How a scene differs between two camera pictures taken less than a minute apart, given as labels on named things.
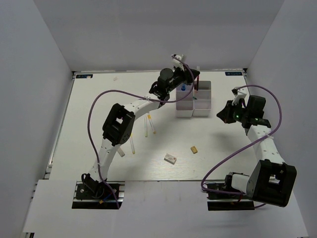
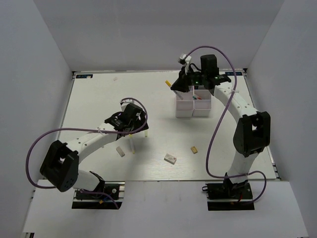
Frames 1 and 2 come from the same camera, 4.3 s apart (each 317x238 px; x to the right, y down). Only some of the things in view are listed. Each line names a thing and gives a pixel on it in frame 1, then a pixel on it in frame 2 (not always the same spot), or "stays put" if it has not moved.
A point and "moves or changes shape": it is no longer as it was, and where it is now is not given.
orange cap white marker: x=149 y=117 moves or changes shape
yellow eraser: x=193 y=149 stays put
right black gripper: x=226 y=114 to x=182 y=84
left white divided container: x=185 y=108 stays put
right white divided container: x=202 y=105 stays put
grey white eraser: x=121 y=152 stays put
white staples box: x=170 y=158 stays put
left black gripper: x=185 y=73 to x=140 y=122
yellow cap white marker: x=132 y=143 stays put
